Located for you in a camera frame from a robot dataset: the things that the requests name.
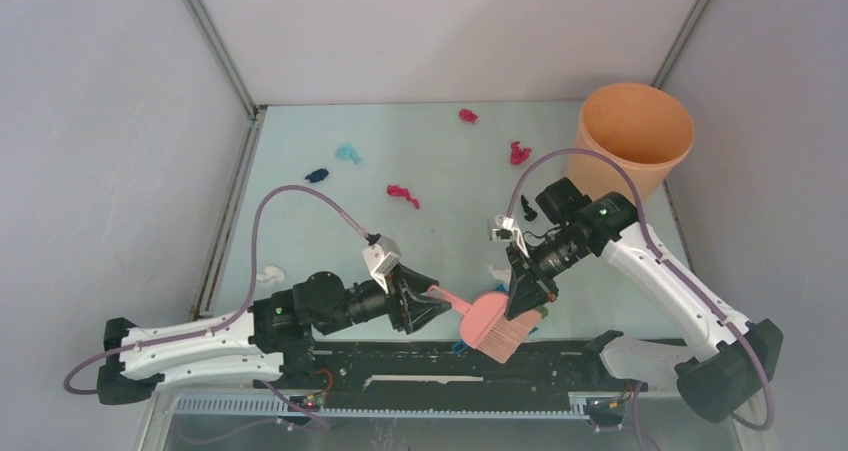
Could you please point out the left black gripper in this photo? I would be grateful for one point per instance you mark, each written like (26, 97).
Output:
(416, 311)

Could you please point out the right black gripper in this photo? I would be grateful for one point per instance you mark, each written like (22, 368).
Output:
(531, 287)

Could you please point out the pink plastic brush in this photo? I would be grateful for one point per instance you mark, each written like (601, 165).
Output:
(484, 326)

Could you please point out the blue plastic dustpan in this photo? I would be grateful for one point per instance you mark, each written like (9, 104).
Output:
(460, 347)

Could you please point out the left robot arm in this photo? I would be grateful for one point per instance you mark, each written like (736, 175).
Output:
(271, 340)

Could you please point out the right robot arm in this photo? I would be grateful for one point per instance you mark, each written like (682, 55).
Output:
(724, 357)

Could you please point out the white paper scrap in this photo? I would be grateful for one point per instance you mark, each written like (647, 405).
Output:
(270, 275)
(501, 274)

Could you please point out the black paper scrap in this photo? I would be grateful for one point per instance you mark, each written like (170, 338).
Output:
(529, 213)

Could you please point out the pink paper scrap centre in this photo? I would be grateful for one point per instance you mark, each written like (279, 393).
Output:
(397, 191)

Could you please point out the pink paper scrap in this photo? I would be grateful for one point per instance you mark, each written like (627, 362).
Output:
(468, 116)
(397, 191)
(518, 153)

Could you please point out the pink paper scrap right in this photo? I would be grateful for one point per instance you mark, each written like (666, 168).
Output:
(518, 153)

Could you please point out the white paper scrap left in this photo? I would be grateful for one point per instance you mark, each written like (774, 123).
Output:
(270, 275)

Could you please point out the dark blue paper scrap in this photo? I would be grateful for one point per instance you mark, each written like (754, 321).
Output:
(317, 175)

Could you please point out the cyan paper scrap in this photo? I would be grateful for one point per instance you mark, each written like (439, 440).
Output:
(347, 152)

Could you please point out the pink paper scrap far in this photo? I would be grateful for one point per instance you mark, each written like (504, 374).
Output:
(468, 116)

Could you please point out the orange plastic bucket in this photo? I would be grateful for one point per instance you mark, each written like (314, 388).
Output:
(641, 128)

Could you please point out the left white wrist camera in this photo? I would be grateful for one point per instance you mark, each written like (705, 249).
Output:
(381, 256)

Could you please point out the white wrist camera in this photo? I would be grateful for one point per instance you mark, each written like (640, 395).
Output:
(381, 256)
(505, 228)

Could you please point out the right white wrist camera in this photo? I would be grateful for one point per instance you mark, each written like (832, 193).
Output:
(505, 228)

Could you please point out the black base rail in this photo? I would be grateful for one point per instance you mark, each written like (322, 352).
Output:
(429, 376)

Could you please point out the aluminium frame post left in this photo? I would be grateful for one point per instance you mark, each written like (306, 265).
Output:
(218, 48)

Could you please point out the aluminium frame post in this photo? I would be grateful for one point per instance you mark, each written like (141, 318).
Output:
(681, 41)
(218, 48)

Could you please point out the aluminium frame post right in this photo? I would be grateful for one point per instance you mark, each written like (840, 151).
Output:
(681, 41)

